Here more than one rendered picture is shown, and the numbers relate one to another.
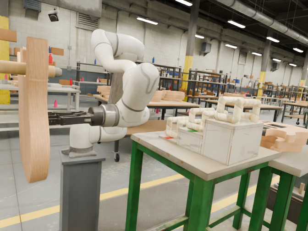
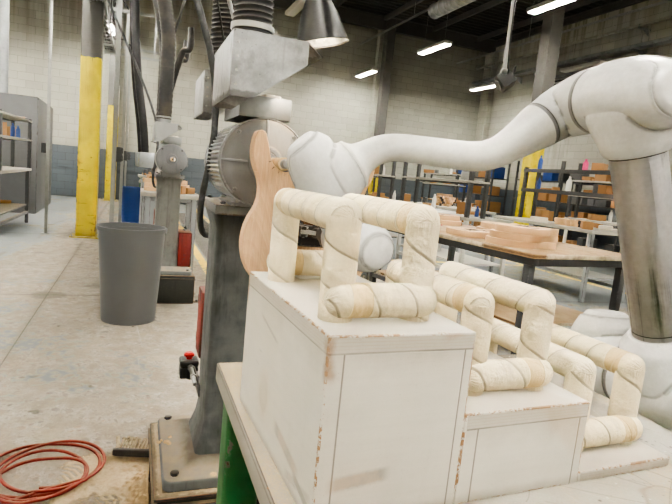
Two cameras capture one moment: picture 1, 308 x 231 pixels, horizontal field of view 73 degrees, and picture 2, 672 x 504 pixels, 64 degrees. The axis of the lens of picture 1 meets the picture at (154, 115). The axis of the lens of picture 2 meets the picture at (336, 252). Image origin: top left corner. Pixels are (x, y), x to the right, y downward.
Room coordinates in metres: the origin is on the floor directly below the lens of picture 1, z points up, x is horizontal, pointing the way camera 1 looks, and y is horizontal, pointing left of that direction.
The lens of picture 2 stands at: (1.11, -0.94, 1.23)
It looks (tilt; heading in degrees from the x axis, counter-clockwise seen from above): 8 degrees down; 106
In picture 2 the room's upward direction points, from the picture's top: 6 degrees clockwise
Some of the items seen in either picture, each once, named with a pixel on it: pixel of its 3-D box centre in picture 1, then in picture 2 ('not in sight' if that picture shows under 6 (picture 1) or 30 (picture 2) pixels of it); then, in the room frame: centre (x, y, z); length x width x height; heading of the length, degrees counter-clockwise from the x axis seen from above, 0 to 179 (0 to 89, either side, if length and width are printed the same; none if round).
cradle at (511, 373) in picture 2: not in sight; (507, 373); (1.15, -0.36, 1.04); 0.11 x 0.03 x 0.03; 41
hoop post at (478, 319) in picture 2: not in sight; (472, 347); (1.11, -0.38, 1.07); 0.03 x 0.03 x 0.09
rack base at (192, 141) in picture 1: (205, 137); (448, 396); (1.09, -0.29, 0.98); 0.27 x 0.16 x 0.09; 131
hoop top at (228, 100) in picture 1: (232, 100); (382, 212); (0.99, -0.36, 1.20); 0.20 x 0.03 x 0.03; 130
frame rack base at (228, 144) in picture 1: (232, 138); (337, 372); (0.97, -0.39, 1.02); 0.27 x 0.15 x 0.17; 131
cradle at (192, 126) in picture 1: (195, 127); not in sight; (1.02, -0.21, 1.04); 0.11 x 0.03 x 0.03; 41
